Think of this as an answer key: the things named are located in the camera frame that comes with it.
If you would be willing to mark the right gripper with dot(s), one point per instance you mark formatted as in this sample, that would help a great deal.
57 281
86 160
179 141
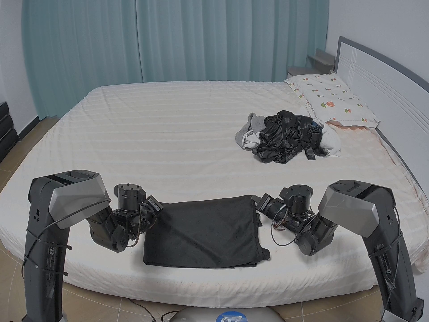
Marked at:
274 210

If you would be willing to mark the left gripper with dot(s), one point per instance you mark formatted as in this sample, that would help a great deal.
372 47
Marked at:
147 218

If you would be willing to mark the black polo shirt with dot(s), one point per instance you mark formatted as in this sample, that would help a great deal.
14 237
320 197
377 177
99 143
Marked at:
201 233

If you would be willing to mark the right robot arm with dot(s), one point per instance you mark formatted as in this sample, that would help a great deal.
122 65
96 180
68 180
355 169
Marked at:
378 213

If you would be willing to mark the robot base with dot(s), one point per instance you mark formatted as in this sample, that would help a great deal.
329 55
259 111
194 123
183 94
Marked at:
228 315

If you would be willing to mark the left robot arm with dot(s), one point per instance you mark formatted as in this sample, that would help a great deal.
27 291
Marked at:
47 213

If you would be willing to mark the pile of clothes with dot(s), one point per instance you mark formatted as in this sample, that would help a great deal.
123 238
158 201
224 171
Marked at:
288 139

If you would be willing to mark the bed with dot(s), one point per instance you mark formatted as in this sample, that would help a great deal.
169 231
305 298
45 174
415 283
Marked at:
167 139

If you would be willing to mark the white printed pillow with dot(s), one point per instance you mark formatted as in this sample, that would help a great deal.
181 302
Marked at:
331 99

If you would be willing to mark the grey bedside table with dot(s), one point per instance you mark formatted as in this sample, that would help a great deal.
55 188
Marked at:
301 69

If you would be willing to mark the black chest of drawers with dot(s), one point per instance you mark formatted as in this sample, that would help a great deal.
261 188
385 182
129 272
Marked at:
7 129

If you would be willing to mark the blue-green curtain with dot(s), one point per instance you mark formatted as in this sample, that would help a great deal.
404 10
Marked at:
234 29
83 45

